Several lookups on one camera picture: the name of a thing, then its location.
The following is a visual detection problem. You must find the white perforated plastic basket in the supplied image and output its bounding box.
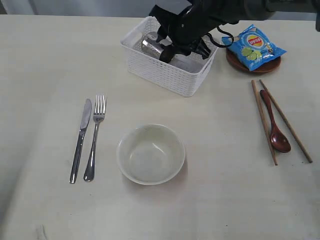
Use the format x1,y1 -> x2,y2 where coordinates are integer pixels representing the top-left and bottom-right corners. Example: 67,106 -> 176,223
120,16 -> 218,97

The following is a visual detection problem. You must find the white ceramic bowl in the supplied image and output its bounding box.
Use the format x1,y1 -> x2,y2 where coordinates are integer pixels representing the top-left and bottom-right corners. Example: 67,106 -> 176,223
116,124 -> 186,186

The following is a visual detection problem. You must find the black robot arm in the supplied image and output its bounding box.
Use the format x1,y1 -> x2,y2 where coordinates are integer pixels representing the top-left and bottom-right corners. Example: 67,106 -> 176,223
149,0 -> 320,63

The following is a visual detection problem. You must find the blue chips bag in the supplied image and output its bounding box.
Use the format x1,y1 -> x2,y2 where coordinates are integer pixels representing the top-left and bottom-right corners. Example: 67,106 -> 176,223
221,24 -> 287,61

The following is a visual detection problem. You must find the silver fork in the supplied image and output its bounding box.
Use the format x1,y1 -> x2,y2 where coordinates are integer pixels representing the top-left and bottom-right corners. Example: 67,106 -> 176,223
83,95 -> 107,182

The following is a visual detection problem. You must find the silver foil packet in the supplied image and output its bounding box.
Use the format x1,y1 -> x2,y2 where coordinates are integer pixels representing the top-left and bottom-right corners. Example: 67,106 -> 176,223
141,31 -> 172,60

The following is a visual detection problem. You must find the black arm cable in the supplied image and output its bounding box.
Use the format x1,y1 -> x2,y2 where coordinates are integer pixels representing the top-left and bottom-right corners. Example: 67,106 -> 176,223
206,20 -> 239,48

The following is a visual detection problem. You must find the dark red wooden spoon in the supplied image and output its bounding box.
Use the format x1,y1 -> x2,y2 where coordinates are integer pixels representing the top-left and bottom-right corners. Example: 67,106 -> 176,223
259,89 -> 291,153

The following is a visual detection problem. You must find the wooden chopstick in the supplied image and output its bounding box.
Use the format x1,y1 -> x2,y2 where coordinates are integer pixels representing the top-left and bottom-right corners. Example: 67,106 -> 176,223
251,80 -> 278,166
259,79 -> 313,163

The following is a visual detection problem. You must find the silver table knife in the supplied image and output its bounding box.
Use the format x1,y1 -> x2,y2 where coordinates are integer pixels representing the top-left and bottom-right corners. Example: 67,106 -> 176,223
69,98 -> 92,184

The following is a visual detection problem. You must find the brown round plate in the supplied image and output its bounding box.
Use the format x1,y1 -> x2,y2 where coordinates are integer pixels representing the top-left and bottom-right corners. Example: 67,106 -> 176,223
225,48 -> 282,75

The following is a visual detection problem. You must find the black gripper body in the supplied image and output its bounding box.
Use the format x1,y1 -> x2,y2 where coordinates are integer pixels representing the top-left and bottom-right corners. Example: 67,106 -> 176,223
149,0 -> 216,59

